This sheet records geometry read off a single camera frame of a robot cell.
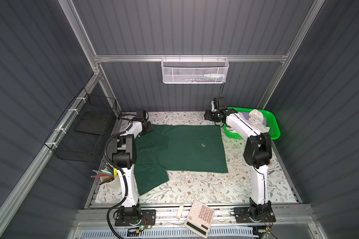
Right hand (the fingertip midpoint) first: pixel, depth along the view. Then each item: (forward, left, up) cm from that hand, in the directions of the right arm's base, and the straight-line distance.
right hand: (208, 116), depth 100 cm
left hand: (-3, +42, -9) cm, 43 cm away
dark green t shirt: (-17, +15, -13) cm, 26 cm away
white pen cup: (-44, +52, -1) cm, 68 cm away
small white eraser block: (-55, +19, -12) cm, 60 cm away
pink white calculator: (-58, +9, -11) cm, 60 cm away
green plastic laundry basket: (-8, -45, -8) cm, 46 cm away
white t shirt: (+3, -35, -7) cm, 36 cm away
